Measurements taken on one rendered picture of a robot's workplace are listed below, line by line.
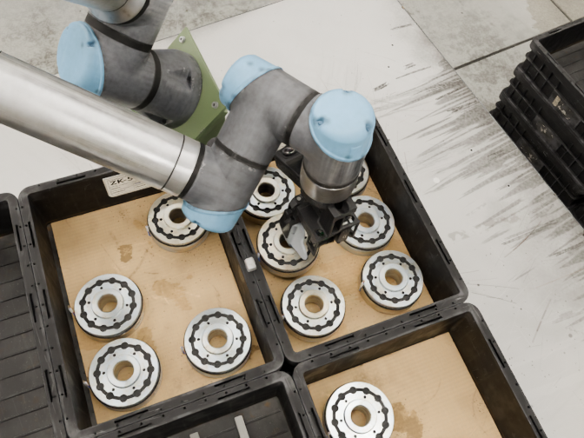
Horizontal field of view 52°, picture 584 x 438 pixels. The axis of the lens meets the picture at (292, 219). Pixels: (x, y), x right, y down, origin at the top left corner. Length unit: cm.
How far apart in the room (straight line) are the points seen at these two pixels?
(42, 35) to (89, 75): 151
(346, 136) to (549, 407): 71
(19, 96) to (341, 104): 35
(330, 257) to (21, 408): 53
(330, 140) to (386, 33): 89
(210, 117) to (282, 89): 43
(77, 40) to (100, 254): 35
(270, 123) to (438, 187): 65
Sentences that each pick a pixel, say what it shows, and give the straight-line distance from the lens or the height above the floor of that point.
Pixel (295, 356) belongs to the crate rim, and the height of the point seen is 93.
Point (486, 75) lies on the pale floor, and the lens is 254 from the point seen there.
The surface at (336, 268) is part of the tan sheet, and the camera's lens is 102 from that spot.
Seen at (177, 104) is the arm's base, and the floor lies 87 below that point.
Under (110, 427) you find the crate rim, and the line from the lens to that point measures 86.
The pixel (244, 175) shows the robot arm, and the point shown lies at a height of 113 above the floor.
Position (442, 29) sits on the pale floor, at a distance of 264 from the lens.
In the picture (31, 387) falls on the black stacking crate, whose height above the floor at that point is 83.
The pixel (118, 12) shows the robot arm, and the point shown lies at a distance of 101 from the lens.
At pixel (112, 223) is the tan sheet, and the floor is 83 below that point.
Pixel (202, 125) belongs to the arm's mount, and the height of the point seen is 84.
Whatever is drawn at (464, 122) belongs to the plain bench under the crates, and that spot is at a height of 70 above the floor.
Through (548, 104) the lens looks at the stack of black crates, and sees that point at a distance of 185.
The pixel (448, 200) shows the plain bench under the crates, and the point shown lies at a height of 70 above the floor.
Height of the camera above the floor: 176
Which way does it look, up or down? 62 degrees down
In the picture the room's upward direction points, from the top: 10 degrees clockwise
